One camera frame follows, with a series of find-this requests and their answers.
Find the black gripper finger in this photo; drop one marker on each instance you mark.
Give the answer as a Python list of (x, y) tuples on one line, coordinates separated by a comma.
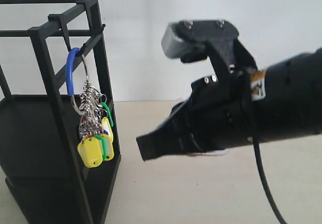
[(160, 143), (179, 120)]

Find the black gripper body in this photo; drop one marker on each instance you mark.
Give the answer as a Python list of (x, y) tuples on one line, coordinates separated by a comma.
[(221, 111)]

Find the key ring with colourful tags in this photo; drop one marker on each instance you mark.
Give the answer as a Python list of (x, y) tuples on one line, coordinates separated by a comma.
[(95, 125)]

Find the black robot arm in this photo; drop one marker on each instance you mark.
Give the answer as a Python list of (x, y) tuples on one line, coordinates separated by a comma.
[(280, 102)]

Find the black metal shelf rack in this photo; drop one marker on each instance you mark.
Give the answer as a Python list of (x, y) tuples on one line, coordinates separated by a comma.
[(39, 133)]

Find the black rear rack hook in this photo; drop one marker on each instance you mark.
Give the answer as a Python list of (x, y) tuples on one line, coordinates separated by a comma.
[(87, 4)]

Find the black rack hook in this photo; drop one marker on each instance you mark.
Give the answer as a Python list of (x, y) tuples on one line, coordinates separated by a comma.
[(62, 21), (87, 4)]

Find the black front rack hook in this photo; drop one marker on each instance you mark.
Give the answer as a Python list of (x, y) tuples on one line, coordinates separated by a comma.
[(62, 21)]

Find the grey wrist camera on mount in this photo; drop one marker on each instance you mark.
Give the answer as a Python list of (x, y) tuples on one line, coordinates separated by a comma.
[(218, 40)]

